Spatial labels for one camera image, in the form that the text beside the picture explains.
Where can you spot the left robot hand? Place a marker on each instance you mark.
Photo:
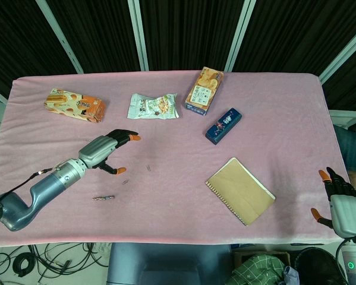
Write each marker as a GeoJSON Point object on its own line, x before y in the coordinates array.
{"type": "Point", "coordinates": [97, 151]}

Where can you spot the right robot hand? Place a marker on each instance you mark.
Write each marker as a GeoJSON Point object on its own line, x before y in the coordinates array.
{"type": "Point", "coordinates": [348, 213]}

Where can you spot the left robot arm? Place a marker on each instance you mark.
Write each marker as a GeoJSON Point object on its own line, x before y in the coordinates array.
{"type": "Point", "coordinates": [47, 190]}

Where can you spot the blue jeans leg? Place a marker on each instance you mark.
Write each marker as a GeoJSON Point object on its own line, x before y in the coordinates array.
{"type": "Point", "coordinates": [353, 145]}

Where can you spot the orange biscuit box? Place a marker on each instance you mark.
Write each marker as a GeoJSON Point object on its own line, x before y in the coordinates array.
{"type": "Point", "coordinates": [73, 105]}

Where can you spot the black round bin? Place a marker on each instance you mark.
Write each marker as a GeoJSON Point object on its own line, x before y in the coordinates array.
{"type": "Point", "coordinates": [314, 264]}

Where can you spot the white nut snack bag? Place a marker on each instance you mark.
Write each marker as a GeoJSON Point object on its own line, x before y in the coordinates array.
{"type": "Point", "coordinates": [151, 107]}

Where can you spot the brown cardboard box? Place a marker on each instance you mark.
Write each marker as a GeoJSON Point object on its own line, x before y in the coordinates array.
{"type": "Point", "coordinates": [280, 255]}

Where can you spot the light blue cloth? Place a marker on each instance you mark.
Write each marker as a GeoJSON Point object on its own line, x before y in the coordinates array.
{"type": "Point", "coordinates": [292, 276]}

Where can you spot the black pleated curtain panel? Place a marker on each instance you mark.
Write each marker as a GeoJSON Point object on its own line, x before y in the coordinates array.
{"type": "Point", "coordinates": [17, 41]}
{"type": "Point", "coordinates": [350, 86]}
{"type": "Point", "coordinates": [97, 32]}
{"type": "Point", "coordinates": [293, 32]}
{"type": "Point", "coordinates": [189, 32]}

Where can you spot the pink table cloth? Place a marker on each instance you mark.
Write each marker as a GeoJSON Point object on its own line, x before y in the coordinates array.
{"type": "Point", "coordinates": [177, 207]}

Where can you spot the green plaid cloth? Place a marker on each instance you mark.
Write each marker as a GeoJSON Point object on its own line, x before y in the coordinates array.
{"type": "Point", "coordinates": [255, 270]}

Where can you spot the brown spiral notebook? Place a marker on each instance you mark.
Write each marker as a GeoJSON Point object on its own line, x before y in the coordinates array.
{"type": "Point", "coordinates": [240, 190]}

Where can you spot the blue and orange cracker box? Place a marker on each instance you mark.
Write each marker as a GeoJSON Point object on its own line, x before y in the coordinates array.
{"type": "Point", "coordinates": [203, 92]}

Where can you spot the dark blue long box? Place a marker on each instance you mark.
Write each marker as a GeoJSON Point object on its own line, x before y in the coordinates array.
{"type": "Point", "coordinates": [223, 126]}

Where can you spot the white metal frame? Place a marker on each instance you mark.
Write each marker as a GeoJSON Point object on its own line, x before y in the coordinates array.
{"type": "Point", "coordinates": [344, 117]}

